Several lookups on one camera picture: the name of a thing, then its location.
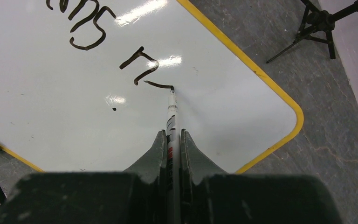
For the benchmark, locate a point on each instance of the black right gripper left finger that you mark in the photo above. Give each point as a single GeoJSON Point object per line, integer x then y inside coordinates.
{"type": "Point", "coordinates": [116, 197]}

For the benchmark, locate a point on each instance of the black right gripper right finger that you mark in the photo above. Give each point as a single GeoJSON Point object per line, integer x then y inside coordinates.
{"type": "Point", "coordinates": [213, 196]}

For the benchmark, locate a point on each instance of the white black marker pen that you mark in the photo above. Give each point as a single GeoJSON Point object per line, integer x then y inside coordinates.
{"type": "Point", "coordinates": [173, 161]}

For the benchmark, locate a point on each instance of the yellow framed whiteboard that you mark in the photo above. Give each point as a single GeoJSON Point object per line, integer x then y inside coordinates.
{"type": "Point", "coordinates": [76, 94]}

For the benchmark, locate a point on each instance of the black camera tripod stand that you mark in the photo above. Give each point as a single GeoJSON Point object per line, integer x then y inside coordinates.
{"type": "Point", "coordinates": [317, 25]}

